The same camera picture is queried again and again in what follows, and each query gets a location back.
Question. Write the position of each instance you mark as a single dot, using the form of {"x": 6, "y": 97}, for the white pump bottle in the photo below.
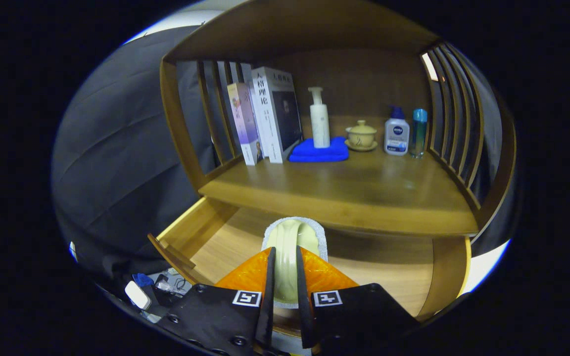
{"x": 320, "y": 123}

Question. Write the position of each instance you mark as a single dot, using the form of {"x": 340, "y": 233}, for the wooden countertop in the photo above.
{"x": 364, "y": 188}

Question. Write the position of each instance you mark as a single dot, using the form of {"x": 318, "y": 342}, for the small blue object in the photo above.
{"x": 142, "y": 279}

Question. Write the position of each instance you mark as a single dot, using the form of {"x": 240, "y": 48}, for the white plastic box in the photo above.
{"x": 485, "y": 267}

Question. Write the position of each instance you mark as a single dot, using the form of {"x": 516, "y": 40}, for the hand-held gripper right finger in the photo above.
{"x": 304, "y": 296}

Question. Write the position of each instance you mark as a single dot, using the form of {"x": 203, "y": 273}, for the teal slim bottle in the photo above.
{"x": 419, "y": 131}

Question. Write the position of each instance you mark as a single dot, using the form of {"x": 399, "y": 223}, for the blue folded cloth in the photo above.
{"x": 319, "y": 152}

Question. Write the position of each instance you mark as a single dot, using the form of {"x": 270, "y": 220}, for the wooden drawer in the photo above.
{"x": 230, "y": 247}

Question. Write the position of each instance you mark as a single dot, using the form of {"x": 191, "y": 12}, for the white rounded device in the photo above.
{"x": 138, "y": 295}

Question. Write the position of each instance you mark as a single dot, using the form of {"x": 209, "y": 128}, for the white and black book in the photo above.
{"x": 285, "y": 113}

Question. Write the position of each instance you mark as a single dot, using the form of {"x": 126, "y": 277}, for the green scrubbing brush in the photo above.
{"x": 287, "y": 247}

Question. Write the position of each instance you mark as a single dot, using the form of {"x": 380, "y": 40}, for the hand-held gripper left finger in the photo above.
{"x": 269, "y": 296}

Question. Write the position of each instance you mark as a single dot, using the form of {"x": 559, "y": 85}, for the wooden cabinet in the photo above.
{"x": 364, "y": 79}

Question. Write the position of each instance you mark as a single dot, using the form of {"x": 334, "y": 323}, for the black backdrop cloth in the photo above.
{"x": 112, "y": 148}

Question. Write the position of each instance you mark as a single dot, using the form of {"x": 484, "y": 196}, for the pink and purple book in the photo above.
{"x": 245, "y": 123}

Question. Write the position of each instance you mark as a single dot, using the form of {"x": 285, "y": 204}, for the thin white book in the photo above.
{"x": 254, "y": 106}

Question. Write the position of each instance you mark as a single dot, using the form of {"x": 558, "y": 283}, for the yellow lidded teacup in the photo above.
{"x": 361, "y": 136}

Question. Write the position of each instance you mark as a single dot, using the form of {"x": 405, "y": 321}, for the white bottle with blue cap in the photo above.
{"x": 397, "y": 136}

